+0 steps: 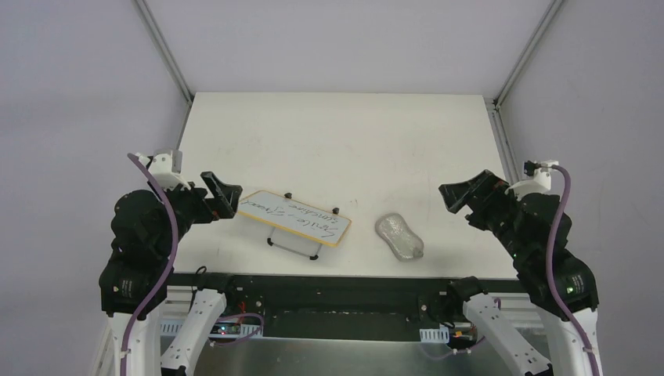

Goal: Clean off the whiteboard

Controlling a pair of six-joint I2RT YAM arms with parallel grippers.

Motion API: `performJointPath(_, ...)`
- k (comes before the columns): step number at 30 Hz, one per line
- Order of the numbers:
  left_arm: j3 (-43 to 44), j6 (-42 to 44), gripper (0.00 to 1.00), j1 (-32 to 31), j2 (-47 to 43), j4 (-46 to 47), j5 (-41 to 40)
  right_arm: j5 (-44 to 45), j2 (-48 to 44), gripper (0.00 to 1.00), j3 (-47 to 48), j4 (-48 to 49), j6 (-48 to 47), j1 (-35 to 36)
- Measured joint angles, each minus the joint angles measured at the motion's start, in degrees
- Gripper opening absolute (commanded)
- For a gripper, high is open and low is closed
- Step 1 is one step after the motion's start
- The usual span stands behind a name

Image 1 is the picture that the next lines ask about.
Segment silver mesh eraser sponge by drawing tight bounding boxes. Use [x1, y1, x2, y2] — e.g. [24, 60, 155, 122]
[374, 212, 424, 262]

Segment yellow framed small whiteboard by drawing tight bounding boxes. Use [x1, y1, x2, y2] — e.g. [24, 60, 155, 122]
[238, 190, 352, 261]

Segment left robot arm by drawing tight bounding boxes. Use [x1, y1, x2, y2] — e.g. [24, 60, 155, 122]
[99, 172, 243, 375]

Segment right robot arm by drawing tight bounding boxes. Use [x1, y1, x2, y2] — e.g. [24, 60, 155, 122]
[436, 160, 602, 375]

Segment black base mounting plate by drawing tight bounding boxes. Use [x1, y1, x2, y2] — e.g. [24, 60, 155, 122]
[165, 273, 530, 344]

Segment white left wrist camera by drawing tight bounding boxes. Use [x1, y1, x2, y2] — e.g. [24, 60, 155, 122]
[134, 149, 190, 190]

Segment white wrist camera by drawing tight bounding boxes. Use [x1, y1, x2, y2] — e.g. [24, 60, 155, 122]
[134, 149, 190, 190]
[509, 160, 559, 200]

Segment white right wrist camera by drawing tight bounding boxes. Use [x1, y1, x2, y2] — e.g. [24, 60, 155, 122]
[509, 160, 559, 200]

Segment right aluminium frame post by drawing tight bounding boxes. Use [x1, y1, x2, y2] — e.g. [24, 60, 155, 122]
[484, 0, 567, 183]

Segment aluminium frame post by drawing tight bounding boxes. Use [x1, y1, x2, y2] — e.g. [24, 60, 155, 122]
[484, 0, 567, 183]
[132, 0, 195, 148]

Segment aluminium front frame rail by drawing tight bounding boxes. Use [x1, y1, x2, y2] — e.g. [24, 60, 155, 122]
[160, 289, 544, 337]

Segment left white slotted cable duct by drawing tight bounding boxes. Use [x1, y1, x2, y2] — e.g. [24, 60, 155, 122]
[159, 320, 265, 338]

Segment white slotted cable duct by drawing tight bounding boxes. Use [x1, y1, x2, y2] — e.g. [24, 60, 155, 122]
[159, 320, 265, 338]
[419, 326, 450, 344]

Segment right white slotted cable duct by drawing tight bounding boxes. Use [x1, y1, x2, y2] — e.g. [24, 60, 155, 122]
[419, 326, 450, 344]

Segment left aluminium frame post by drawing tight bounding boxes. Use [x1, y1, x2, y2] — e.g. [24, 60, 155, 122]
[132, 0, 195, 148]

